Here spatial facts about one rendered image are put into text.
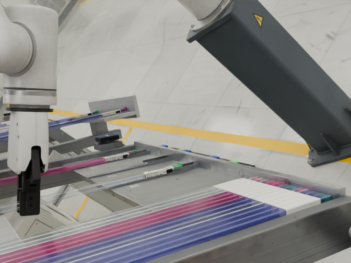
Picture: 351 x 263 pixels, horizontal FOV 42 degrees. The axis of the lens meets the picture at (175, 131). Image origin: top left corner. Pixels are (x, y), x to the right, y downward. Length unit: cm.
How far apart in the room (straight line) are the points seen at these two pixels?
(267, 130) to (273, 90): 57
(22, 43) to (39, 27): 6
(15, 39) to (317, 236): 48
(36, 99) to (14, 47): 10
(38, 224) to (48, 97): 124
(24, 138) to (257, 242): 39
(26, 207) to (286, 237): 42
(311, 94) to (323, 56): 66
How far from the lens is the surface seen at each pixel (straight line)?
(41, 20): 76
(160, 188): 79
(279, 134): 202
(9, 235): 69
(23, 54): 71
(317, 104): 157
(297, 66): 153
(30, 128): 74
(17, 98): 75
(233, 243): 52
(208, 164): 88
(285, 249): 57
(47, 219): 197
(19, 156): 75
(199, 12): 140
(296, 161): 186
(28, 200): 79
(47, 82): 76
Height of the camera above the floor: 120
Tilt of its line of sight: 26 degrees down
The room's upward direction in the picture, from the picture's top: 52 degrees counter-clockwise
